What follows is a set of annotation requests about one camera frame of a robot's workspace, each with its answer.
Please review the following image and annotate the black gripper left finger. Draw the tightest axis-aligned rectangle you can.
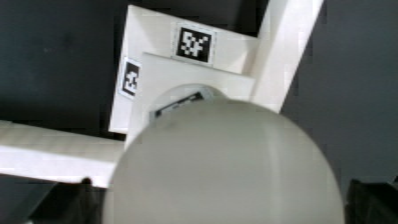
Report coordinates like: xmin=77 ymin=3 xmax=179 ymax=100
xmin=0 ymin=176 xmax=106 ymax=224

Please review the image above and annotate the white lamp bulb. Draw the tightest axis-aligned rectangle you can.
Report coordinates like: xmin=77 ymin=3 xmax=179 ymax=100
xmin=100 ymin=87 xmax=344 ymax=224

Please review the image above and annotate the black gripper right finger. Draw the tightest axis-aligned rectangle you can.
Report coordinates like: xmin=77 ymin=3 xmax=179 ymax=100
xmin=344 ymin=180 xmax=398 ymax=224

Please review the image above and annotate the white table border fence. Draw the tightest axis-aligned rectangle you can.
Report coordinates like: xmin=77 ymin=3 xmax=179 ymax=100
xmin=0 ymin=0 xmax=323 ymax=187

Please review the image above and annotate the white lamp base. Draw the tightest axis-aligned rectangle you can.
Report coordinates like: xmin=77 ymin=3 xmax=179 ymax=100
xmin=109 ymin=6 xmax=257 ymax=139

